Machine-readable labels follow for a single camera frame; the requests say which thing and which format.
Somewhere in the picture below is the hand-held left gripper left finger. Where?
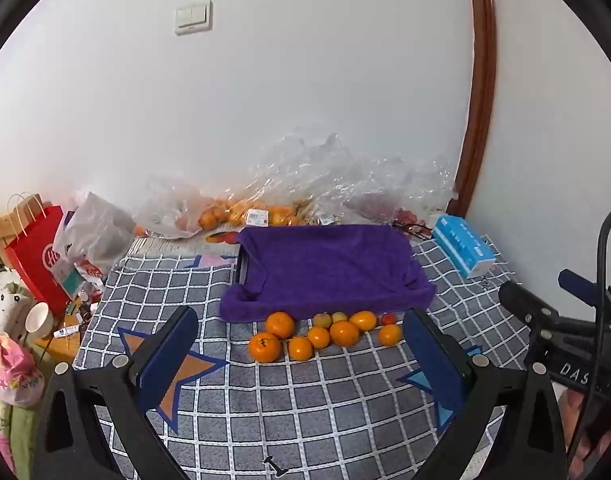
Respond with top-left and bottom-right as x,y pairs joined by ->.
32,305 -> 201,480

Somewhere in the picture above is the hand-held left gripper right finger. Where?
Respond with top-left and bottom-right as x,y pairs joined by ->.
403,307 -> 571,480

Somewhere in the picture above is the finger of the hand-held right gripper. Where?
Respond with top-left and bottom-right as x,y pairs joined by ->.
499,280 -> 561,323
558,269 -> 601,306

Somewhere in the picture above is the oval orange tangerine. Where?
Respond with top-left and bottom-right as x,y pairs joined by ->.
349,310 -> 377,332

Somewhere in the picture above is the orange tangerine with dark stem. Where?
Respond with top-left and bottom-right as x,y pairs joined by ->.
248,332 -> 282,364

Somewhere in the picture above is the black tray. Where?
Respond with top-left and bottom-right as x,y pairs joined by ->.
234,242 -> 252,287

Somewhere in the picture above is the person's right hand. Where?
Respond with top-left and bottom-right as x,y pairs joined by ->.
559,389 -> 611,478

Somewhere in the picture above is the blue tissue pack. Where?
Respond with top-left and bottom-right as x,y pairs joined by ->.
432,214 -> 497,279

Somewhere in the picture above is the wooden nightstand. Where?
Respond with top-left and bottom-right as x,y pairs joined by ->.
32,310 -> 86,376

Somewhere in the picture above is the white cup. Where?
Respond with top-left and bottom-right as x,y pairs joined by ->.
25,301 -> 55,338

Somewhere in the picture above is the grey checkered bed sheet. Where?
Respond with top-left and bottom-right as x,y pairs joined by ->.
72,232 -> 536,480

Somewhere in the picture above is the purple towel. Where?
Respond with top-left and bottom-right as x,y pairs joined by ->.
219,224 -> 437,323

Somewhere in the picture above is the white plastic bag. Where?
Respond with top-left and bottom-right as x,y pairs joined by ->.
52,191 -> 136,281

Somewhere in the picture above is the clear bag with orange produce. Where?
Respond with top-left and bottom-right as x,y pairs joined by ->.
132,172 -> 211,240

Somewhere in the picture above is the pink star cloth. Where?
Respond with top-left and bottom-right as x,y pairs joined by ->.
0,310 -> 46,406

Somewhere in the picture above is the small crumpled clear plastic bag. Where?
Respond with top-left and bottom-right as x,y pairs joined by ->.
385,157 -> 460,216

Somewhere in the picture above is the green cloth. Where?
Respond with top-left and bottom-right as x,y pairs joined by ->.
0,395 -> 41,480

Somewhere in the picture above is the clear bag of tangerines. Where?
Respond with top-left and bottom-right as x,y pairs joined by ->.
198,195 -> 311,231

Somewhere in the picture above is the red paper bag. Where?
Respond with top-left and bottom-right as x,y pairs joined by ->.
4,192 -> 71,317

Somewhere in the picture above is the bunch of red cherry tomatoes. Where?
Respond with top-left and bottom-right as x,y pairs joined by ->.
360,192 -> 431,233

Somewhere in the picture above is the floral white cloth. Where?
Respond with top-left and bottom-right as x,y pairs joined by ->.
0,262 -> 36,346

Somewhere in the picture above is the clear bag of yellow fruit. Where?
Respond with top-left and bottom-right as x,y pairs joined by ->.
292,197 -> 351,227

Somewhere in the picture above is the large crumpled clear plastic bag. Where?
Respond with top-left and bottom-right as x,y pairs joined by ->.
235,125 -> 391,226

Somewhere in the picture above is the thin black cord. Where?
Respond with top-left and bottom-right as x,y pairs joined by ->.
393,220 -> 433,241

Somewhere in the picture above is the brown wooden door frame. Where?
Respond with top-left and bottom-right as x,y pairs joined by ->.
445,0 -> 499,217

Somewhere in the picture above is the white light switch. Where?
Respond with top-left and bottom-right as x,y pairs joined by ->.
174,0 -> 213,36

